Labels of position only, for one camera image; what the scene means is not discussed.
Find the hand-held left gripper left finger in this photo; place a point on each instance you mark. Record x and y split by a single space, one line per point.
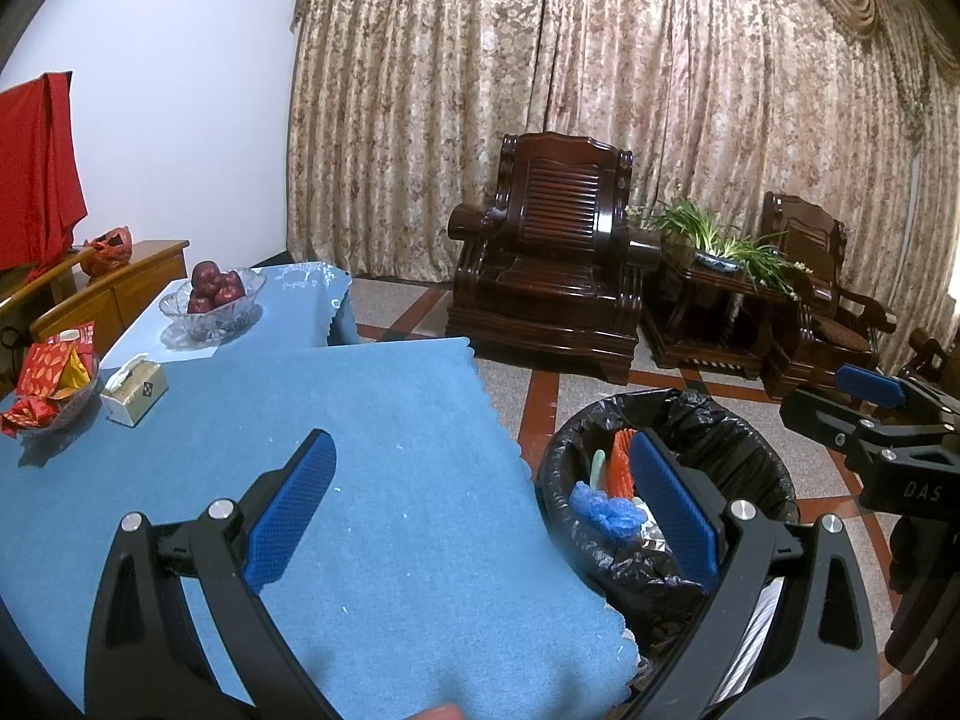
292 510

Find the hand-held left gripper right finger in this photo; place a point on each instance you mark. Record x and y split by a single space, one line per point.
675 510

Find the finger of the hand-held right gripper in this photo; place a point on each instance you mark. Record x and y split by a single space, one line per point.
870 386
821 416

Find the orange foam fruit net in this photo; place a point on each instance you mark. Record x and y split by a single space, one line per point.
622 465

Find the blue plastic shoe cover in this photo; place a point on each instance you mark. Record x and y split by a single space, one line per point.
604 510

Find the green rubber glove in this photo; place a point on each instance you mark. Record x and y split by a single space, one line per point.
598 469

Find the bin with black bag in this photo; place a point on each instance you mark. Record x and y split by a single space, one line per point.
712 420

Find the person's left hand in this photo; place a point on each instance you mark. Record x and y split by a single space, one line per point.
439 713

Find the dark wooden armchair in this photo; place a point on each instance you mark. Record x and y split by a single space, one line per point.
930 356
562 240
810 240

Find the blue tablecloth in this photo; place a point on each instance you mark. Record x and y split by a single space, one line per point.
375 502
300 300

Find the dark wooden side table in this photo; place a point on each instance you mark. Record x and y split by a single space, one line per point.
705 330

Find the beige tissue box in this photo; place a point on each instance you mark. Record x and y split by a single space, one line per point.
135 394

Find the glass fruit bowl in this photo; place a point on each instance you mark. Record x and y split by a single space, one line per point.
214 322

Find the green potted plant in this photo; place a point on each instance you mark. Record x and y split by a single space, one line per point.
712 236

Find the red apple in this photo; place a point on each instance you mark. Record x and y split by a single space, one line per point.
199 304
222 297
232 286
207 275

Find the glass snack dish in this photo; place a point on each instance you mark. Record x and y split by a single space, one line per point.
71 409

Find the light wooden cabinet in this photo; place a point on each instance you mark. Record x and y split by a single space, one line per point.
142 277

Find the pile of red snack packets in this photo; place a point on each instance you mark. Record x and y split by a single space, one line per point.
49 371

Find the red plastic bag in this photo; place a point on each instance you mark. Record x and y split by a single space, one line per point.
109 253

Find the red cloth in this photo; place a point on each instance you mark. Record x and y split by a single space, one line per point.
37 165

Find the beige patterned curtain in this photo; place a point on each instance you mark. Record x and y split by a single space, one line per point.
525 52

